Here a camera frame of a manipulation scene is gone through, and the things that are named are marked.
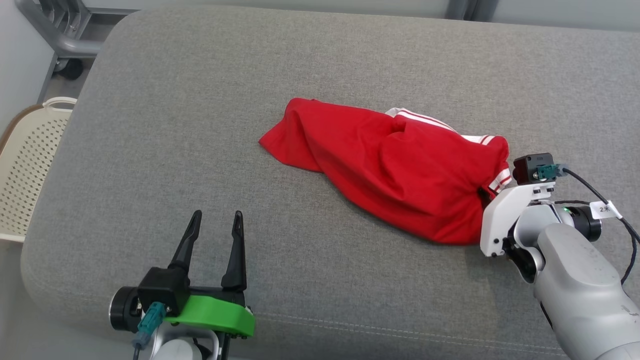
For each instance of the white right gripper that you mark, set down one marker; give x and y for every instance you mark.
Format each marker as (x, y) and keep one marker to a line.
(500, 215)

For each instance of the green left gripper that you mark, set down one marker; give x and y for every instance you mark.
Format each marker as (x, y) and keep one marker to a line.
(220, 312)

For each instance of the red basketball jersey white trim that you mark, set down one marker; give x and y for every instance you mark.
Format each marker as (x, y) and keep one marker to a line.
(390, 170)

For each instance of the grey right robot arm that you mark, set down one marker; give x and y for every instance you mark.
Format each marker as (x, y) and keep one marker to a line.
(580, 280)

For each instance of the grey fabric sofa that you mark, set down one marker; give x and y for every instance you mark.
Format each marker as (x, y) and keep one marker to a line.
(200, 150)

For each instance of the cream perforated laundry basket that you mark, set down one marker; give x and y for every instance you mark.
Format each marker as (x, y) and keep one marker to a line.
(30, 165)

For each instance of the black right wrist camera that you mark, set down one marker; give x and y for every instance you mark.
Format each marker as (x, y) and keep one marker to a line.
(525, 167)

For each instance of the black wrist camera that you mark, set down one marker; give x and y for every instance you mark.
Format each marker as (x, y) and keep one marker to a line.
(162, 287)
(525, 167)

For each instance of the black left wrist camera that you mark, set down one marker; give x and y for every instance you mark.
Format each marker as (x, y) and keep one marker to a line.
(162, 287)

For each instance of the grey double metal post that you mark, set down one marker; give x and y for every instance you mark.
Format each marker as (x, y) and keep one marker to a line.
(470, 9)

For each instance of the grey metal frame stand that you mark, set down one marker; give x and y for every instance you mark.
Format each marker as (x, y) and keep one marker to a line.
(65, 30)

